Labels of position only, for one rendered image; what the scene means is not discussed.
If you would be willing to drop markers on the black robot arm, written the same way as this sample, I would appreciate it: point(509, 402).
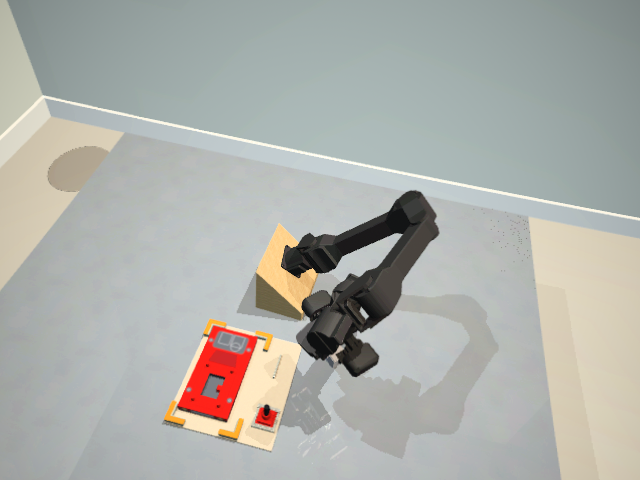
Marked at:
point(378, 290)

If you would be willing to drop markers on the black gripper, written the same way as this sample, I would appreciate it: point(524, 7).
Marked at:
point(357, 357)

